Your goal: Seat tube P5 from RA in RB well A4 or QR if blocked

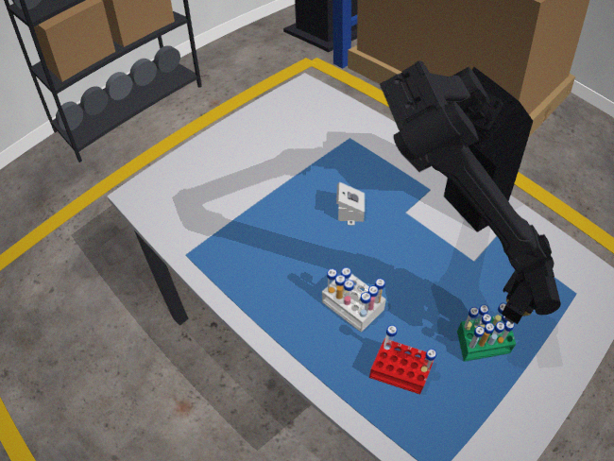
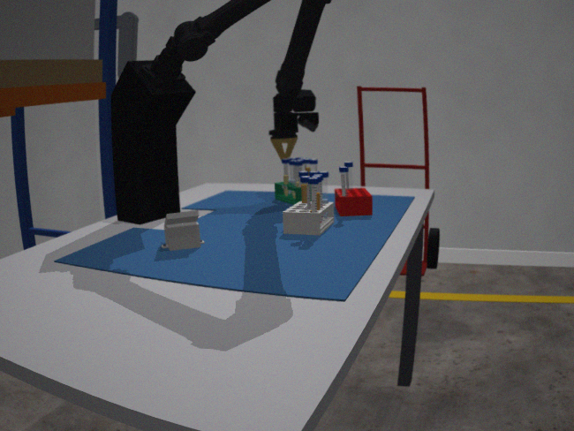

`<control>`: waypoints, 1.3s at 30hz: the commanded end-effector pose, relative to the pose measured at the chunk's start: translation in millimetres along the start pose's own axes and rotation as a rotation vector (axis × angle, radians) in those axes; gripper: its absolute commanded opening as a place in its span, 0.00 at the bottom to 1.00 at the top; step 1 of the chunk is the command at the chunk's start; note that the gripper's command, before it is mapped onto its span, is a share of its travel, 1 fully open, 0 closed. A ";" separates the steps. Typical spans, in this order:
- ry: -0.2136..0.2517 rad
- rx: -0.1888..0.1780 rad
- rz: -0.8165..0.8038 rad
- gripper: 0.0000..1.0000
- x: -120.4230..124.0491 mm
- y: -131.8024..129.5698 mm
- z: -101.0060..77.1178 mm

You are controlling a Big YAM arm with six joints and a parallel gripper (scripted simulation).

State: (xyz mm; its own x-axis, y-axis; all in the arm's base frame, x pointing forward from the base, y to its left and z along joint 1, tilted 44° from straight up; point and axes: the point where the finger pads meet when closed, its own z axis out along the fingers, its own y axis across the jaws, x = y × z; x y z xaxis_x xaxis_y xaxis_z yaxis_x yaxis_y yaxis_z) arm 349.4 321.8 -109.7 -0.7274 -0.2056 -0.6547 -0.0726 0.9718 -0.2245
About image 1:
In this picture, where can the red tube rack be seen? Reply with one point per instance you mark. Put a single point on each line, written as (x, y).
(412, 381)

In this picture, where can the white tube rack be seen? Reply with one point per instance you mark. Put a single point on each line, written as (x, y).
(353, 317)

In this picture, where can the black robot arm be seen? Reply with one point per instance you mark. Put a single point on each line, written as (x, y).
(429, 125)

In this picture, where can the blue bench mat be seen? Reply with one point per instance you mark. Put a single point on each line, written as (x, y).
(272, 262)

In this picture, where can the test tube with blue cap and pink liquid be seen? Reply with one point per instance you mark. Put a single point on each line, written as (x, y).
(348, 286)

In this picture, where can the green test tube rack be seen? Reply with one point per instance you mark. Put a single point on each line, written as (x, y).
(488, 350)

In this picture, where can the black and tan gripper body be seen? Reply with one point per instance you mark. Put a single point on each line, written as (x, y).
(509, 286)

